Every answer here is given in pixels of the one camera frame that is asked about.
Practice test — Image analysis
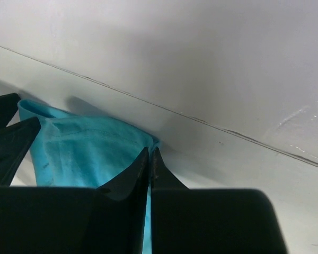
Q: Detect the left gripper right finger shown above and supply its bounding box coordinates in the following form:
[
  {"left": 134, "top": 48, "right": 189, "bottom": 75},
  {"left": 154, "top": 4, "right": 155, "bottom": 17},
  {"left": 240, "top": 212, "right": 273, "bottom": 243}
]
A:
[{"left": 151, "top": 149, "right": 287, "bottom": 253}]

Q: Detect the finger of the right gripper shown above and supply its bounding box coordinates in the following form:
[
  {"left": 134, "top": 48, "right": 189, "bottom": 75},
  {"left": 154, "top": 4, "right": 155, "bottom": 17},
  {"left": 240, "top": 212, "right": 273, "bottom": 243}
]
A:
[
  {"left": 0, "top": 117, "right": 41, "bottom": 186},
  {"left": 0, "top": 93, "right": 20, "bottom": 129}
]

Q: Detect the light blue t-shirt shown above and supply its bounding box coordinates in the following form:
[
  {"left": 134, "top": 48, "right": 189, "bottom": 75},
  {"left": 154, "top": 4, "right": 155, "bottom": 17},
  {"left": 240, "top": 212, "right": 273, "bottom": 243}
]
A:
[{"left": 18, "top": 99, "right": 160, "bottom": 253}]

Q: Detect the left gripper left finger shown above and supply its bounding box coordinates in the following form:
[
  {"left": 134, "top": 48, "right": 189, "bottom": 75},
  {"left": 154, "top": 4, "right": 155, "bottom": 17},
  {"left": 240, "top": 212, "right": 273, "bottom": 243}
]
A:
[{"left": 0, "top": 148, "right": 149, "bottom": 253}]

